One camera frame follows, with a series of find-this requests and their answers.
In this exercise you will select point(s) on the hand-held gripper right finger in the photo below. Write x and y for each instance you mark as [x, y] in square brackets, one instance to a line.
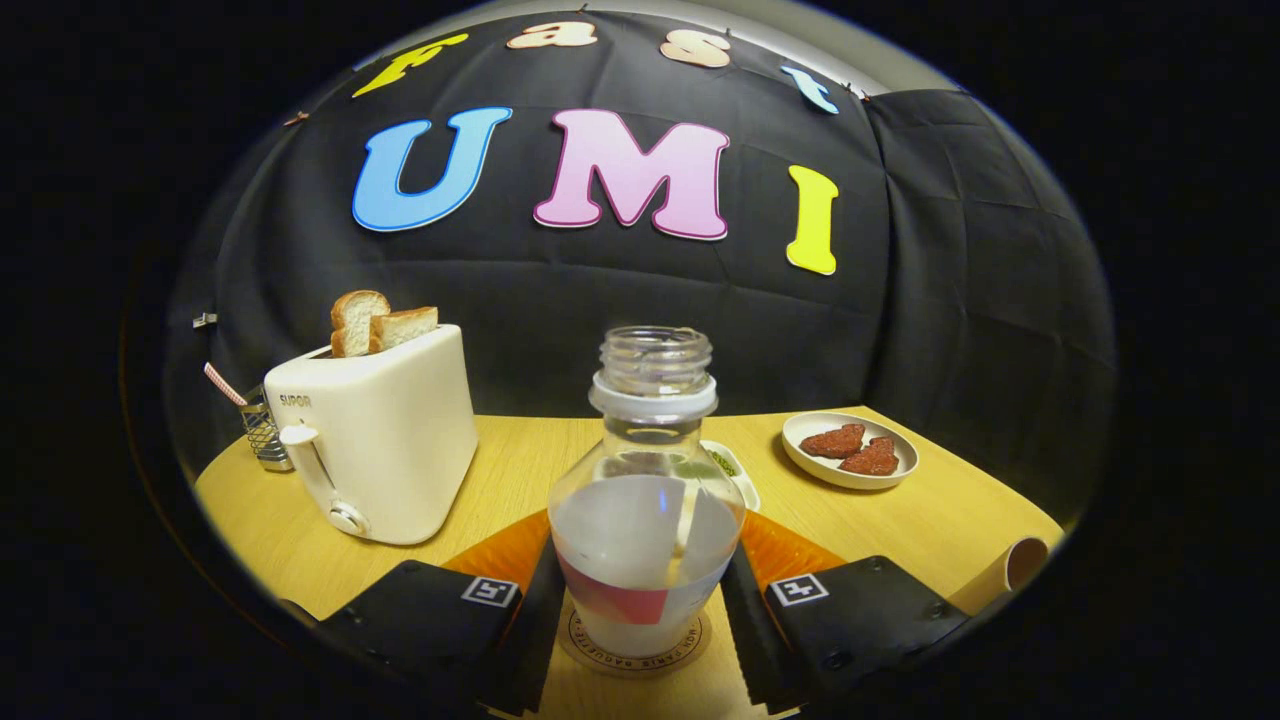
[745, 640]

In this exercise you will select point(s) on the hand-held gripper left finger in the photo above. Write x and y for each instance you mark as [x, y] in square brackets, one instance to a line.
[535, 640]

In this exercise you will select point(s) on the round cork coaster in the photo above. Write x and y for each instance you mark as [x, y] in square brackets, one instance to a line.
[696, 640]

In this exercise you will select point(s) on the clear juice bottle red label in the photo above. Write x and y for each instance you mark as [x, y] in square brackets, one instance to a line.
[645, 535]

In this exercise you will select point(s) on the white divided bean tray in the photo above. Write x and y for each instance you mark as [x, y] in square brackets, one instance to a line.
[738, 478]

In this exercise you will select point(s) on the wooden table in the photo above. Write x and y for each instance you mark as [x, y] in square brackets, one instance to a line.
[510, 470]

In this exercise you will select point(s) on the white round plate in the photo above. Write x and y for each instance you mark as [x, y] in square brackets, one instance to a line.
[800, 462]

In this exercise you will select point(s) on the brown meat piece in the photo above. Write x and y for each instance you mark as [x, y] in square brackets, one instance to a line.
[832, 441]
[872, 458]

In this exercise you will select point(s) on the white toaster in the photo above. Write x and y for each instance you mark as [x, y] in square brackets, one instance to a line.
[400, 440]

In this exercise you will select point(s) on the toast slice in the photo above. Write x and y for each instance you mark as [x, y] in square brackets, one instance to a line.
[405, 327]
[352, 320]

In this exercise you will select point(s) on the pink striped straw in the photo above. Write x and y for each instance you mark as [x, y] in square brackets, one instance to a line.
[224, 383]

